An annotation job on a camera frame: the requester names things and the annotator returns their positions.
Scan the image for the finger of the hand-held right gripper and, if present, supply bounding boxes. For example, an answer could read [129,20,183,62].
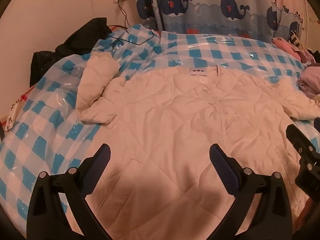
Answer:
[286,124,320,195]

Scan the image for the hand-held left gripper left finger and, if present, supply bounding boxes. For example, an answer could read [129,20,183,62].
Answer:
[26,144,112,240]

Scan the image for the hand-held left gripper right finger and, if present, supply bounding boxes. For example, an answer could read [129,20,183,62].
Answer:
[209,144,293,240]

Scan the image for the white quilted jacket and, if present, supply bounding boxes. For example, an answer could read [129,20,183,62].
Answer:
[76,54,320,240]

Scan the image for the purple clothes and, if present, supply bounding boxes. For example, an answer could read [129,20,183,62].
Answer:
[297,64,320,100]

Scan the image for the pink clothes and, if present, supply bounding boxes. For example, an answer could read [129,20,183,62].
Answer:
[272,36,303,60]

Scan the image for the blue checkered plastic sheet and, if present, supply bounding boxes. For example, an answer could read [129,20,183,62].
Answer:
[0,24,320,220]

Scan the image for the small white device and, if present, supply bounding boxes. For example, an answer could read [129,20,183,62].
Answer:
[4,99,22,132]

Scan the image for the black striped cloth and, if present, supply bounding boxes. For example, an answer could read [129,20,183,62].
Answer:
[289,30,304,48]

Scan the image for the black clothing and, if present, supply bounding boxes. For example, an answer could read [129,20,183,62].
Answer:
[30,17,113,87]

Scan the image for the whale print curtain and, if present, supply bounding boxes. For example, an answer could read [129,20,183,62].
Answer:
[135,0,307,43]

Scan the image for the black cable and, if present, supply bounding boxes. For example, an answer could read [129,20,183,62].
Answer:
[109,0,157,48]

